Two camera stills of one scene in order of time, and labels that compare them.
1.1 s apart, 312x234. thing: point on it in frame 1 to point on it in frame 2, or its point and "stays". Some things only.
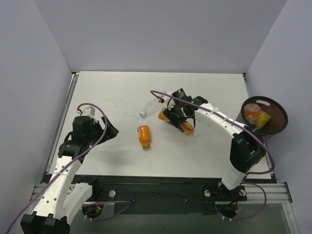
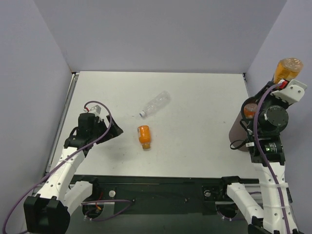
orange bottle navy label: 186,127 to 287,68
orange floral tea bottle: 252,111 stays
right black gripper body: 175,119 to 272,87
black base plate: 163,194 stays
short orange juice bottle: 144,135 stays
